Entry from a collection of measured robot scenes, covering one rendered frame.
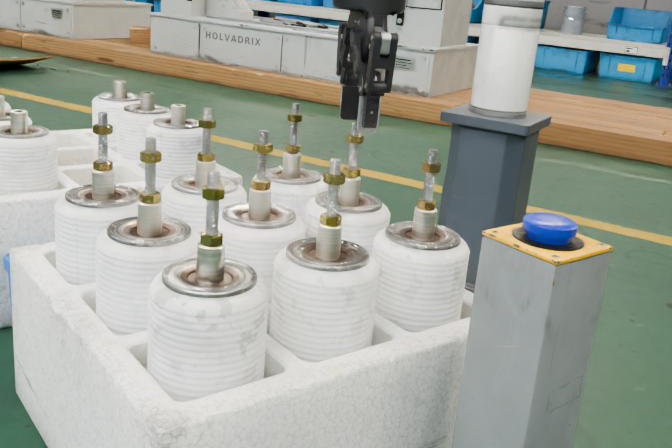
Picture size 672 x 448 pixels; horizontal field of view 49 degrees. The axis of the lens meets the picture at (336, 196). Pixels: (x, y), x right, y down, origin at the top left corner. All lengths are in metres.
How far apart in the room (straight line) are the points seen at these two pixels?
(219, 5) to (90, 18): 0.81
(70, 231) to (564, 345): 0.48
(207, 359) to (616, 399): 0.62
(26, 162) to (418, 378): 0.61
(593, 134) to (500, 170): 1.45
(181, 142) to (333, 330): 0.57
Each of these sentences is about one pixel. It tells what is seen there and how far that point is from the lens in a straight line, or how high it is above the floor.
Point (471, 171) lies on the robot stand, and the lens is 1.20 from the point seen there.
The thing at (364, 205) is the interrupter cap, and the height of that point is 0.25.
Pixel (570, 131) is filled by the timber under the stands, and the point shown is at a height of 0.06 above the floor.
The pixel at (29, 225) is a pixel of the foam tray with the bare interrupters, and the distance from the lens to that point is 1.05.
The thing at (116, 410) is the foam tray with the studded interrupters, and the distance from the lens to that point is 0.62.
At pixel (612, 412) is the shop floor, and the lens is 1.02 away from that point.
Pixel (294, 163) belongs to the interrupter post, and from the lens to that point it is 0.89.
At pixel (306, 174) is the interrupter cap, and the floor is 0.25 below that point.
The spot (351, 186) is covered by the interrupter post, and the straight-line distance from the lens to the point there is 0.80.
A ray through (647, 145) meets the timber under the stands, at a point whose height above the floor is 0.05.
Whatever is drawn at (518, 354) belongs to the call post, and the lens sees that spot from 0.58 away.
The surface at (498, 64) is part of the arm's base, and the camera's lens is 1.19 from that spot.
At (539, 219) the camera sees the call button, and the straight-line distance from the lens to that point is 0.57.
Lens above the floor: 0.49
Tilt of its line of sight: 16 degrees down
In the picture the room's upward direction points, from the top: 5 degrees clockwise
